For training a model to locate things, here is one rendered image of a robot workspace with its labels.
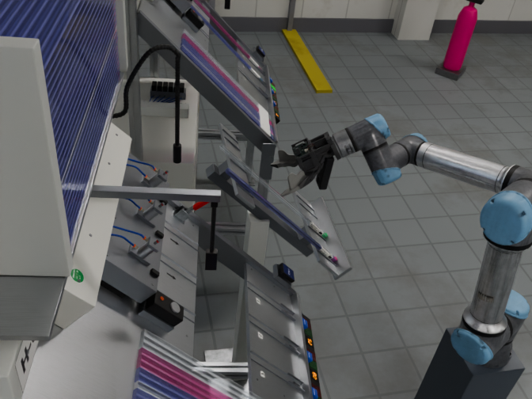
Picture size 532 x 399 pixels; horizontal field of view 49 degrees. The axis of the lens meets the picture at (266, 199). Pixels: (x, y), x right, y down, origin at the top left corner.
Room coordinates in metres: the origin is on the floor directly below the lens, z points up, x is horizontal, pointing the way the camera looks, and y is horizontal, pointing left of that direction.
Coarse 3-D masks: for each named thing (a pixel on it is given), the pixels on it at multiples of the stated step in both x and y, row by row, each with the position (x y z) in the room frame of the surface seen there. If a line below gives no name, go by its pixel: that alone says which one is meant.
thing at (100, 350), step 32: (192, 224) 1.09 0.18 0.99; (192, 256) 0.98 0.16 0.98; (160, 288) 0.82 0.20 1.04; (192, 288) 0.89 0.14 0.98; (96, 320) 0.65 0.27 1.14; (128, 320) 0.69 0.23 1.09; (192, 320) 0.80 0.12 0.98; (64, 352) 0.55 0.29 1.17; (96, 352) 0.59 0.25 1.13; (128, 352) 0.63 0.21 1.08; (192, 352) 0.72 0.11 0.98; (32, 384) 0.47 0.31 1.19; (64, 384) 0.50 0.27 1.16; (96, 384) 0.53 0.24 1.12; (128, 384) 0.57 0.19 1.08
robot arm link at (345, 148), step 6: (336, 132) 1.42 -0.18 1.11; (342, 132) 1.41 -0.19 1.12; (336, 138) 1.40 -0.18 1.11; (342, 138) 1.40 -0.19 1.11; (348, 138) 1.39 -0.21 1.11; (336, 144) 1.38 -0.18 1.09; (342, 144) 1.38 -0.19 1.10; (348, 144) 1.38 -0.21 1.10; (342, 150) 1.38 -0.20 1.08; (348, 150) 1.37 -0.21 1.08; (354, 150) 1.39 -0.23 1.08; (342, 156) 1.38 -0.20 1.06
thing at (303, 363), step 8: (296, 296) 1.13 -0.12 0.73; (296, 304) 1.10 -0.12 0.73; (296, 312) 1.08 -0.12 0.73; (296, 320) 1.05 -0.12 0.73; (296, 328) 1.02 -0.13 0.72; (296, 336) 1.00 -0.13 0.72; (304, 336) 0.99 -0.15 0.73; (304, 344) 0.97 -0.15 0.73; (304, 352) 0.94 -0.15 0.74; (304, 360) 0.92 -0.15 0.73; (304, 368) 0.89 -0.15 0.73; (304, 376) 0.87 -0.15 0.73; (304, 384) 0.85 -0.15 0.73; (304, 392) 0.83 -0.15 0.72; (312, 392) 0.83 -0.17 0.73
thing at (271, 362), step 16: (256, 272) 1.12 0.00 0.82; (256, 288) 1.06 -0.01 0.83; (272, 288) 1.11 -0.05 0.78; (256, 304) 1.00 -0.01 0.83; (272, 304) 1.05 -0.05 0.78; (288, 304) 1.10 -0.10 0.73; (256, 320) 0.95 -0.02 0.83; (272, 320) 0.99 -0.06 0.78; (288, 320) 1.04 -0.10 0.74; (256, 336) 0.89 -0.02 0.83; (272, 336) 0.93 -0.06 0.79; (288, 336) 0.98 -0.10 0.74; (256, 352) 0.85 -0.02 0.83; (272, 352) 0.88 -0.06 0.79; (288, 352) 0.92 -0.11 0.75; (256, 368) 0.80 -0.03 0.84; (272, 368) 0.84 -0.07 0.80; (288, 368) 0.87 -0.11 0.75; (256, 384) 0.76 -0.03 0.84; (272, 384) 0.79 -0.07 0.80; (288, 384) 0.83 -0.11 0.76
